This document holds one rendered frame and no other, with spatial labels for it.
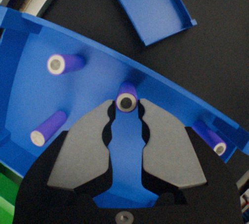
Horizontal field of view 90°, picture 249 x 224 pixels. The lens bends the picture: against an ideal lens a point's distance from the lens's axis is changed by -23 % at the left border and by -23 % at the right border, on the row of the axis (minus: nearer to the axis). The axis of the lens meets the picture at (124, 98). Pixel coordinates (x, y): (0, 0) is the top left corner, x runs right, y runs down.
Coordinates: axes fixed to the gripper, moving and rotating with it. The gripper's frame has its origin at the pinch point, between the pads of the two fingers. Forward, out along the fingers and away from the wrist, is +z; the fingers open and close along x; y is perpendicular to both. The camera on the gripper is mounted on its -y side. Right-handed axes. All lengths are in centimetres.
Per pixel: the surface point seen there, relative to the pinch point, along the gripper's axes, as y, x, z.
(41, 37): -5.2, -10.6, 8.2
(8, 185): 19.4, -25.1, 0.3
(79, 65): -1.8, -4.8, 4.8
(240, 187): 78, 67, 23
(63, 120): 4.6, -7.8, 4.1
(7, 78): -1.1, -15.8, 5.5
